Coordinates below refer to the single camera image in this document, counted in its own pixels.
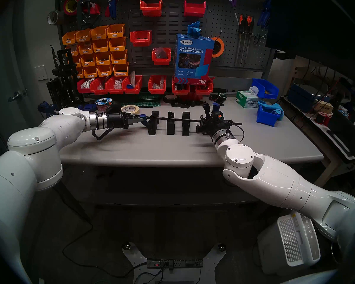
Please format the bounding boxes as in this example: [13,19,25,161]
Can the blue cleaning cloths box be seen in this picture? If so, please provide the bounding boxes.
[174,33,215,85]

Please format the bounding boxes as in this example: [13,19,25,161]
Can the black floor cable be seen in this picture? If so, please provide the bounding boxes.
[62,224,148,278]

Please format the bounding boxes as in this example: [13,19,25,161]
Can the green white Kimtech tissue box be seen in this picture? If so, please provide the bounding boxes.
[235,90,259,108]

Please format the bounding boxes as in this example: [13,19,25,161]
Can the green circuit board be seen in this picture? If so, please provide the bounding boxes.
[210,93,227,106]

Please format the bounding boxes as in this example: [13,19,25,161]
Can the cardboard Tuofeng box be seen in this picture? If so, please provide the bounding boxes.
[313,101,334,114]

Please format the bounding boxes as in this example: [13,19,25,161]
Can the dark green hanging clamp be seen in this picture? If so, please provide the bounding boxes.
[76,0,94,28]

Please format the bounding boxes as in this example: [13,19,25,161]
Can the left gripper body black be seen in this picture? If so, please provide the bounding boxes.
[107,112,128,129]

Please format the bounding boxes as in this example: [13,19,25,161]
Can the blue cloth in box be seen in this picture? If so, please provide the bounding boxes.
[187,20,201,38]

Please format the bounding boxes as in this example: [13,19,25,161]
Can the white light switch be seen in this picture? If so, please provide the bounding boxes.
[35,65,49,81]

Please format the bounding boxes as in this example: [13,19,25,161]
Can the blue storage bin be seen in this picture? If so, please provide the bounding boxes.
[256,103,280,127]
[251,78,279,99]

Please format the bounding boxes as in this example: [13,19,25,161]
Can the white air purifier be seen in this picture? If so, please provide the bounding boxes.
[257,212,321,275]

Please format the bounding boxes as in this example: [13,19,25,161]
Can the orange tape roll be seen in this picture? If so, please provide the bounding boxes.
[211,37,225,58]

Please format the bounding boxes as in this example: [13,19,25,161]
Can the beige masking tape roll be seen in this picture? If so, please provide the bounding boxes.
[120,104,140,115]

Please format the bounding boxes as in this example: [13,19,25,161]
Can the grey duct tape roll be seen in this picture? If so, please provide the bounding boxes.
[47,10,64,25]

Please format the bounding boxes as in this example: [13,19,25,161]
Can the green cutting mat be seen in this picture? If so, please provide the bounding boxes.
[112,93,162,108]

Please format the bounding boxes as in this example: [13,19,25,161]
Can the blue microfiber cloth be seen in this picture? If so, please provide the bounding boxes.
[258,101,284,121]

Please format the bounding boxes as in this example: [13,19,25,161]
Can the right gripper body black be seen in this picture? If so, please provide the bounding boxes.
[209,121,230,137]

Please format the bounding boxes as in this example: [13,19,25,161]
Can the black curved Dell monitor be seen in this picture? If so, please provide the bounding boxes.
[266,0,355,85]

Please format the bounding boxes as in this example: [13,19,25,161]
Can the blue bench vise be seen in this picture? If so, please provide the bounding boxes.
[38,101,59,118]

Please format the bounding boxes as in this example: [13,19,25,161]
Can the wooden side table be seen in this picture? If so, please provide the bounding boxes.
[280,97,355,195]

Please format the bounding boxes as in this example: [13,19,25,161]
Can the orange black handled file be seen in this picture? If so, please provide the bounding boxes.
[249,16,254,65]
[238,14,245,66]

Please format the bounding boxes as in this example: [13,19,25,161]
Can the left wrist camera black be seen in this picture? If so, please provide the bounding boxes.
[105,101,122,114]

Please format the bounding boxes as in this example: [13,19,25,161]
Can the black power strip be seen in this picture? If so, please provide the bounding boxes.
[147,258,204,269]

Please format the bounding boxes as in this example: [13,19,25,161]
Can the metal door handle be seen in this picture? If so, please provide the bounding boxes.
[8,90,28,102]

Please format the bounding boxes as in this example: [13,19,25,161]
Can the red wire spool blue label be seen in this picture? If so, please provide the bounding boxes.
[95,98,113,111]

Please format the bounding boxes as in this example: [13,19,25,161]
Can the dark louvered bin panel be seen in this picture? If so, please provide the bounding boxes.
[58,0,207,77]

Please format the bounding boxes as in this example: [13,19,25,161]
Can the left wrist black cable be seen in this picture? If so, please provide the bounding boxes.
[92,127,114,141]

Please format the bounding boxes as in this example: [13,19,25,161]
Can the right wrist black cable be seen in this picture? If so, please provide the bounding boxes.
[225,123,245,143]

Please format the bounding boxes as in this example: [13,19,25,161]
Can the red yellow tape roll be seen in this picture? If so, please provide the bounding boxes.
[63,0,80,15]

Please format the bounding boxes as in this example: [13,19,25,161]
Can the blue pliers on pegboard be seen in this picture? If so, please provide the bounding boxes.
[257,0,271,29]

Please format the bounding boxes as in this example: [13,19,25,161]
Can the blue metal box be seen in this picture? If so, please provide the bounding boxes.
[287,84,332,112]

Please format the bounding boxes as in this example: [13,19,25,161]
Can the orange black screwdrivers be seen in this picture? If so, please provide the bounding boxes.
[245,15,251,66]

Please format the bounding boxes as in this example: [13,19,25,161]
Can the black tower frame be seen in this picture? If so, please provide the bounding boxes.
[46,45,79,109]

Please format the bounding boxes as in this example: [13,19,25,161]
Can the black printed parts pile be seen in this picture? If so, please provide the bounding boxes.
[170,99,207,109]

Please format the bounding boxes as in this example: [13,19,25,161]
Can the dark grey pegboard panel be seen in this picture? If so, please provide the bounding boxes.
[206,0,275,71]

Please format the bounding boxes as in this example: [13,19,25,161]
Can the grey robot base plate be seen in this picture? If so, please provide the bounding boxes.
[123,242,227,284]

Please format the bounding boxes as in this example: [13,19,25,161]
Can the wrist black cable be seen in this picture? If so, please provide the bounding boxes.
[225,123,245,143]
[92,127,114,141]

